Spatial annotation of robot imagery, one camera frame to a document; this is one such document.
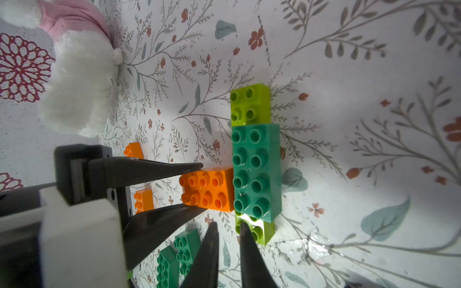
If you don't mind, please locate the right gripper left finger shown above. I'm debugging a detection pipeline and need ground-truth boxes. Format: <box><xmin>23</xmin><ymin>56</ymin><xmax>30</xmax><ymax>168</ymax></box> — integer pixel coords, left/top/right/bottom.
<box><xmin>181</xmin><ymin>222</ymin><xmax>220</xmax><ymax>288</ymax></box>

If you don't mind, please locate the dark green lego brick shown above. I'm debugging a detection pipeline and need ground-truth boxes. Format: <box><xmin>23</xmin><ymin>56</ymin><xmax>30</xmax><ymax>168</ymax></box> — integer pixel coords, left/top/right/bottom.
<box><xmin>156</xmin><ymin>246</ymin><xmax>180</xmax><ymax>288</ymax></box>
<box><xmin>231</xmin><ymin>124</ymin><xmax>282</xmax><ymax>223</ymax></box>
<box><xmin>174</xmin><ymin>229</ymin><xmax>201</xmax><ymax>277</ymax></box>

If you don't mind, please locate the dark green lego brick left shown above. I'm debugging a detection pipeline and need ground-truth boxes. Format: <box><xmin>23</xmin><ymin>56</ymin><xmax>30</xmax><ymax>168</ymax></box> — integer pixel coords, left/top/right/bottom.
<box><xmin>156</xmin><ymin>246</ymin><xmax>180</xmax><ymax>288</ymax></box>

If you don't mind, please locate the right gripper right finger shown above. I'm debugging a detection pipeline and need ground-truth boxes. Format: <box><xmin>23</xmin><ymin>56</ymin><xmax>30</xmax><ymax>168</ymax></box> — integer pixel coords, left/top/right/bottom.
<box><xmin>240</xmin><ymin>222</ymin><xmax>277</xmax><ymax>288</ymax></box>

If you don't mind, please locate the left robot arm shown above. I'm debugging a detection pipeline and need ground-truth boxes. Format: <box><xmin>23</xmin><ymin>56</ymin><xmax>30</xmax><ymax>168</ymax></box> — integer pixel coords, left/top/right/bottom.
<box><xmin>1</xmin><ymin>144</ymin><xmax>202</xmax><ymax>288</ymax></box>

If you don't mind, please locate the dark green lego brick top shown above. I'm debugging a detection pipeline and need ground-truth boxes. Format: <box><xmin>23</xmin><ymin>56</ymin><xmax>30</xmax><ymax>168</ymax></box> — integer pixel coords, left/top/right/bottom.
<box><xmin>231</xmin><ymin>124</ymin><xmax>282</xmax><ymax>223</ymax></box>

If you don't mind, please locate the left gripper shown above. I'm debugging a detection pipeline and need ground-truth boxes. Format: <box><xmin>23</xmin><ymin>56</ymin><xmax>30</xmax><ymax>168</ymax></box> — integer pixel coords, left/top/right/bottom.
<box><xmin>40</xmin><ymin>144</ymin><xmax>207</xmax><ymax>288</ymax></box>

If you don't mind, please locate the white plush bunny pink shirt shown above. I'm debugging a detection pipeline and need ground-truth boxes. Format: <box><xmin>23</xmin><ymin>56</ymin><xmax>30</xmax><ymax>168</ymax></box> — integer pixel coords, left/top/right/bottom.
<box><xmin>1</xmin><ymin>1</ymin><xmax>123</xmax><ymax>138</ymax></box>

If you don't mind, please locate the dark green lego brick centre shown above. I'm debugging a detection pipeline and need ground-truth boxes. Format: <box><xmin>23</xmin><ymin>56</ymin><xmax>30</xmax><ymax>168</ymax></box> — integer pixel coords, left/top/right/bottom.
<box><xmin>174</xmin><ymin>229</ymin><xmax>201</xmax><ymax>277</ymax></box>

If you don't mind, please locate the orange lego brick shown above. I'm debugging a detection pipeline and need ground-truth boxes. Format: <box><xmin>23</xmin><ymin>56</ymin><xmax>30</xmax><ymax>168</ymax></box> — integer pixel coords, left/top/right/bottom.
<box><xmin>134</xmin><ymin>189</ymin><xmax>154</xmax><ymax>214</ymax></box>
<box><xmin>124</xmin><ymin>142</ymin><xmax>144</xmax><ymax>159</ymax></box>
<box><xmin>179</xmin><ymin>167</ymin><xmax>235</xmax><ymax>212</ymax></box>

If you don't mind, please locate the lime lego brick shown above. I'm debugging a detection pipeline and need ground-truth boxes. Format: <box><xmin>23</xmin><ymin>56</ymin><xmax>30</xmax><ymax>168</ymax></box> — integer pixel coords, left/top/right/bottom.
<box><xmin>235</xmin><ymin>211</ymin><xmax>275</xmax><ymax>246</ymax></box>
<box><xmin>230</xmin><ymin>84</ymin><xmax>271</xmax><ymax>127</ymax></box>

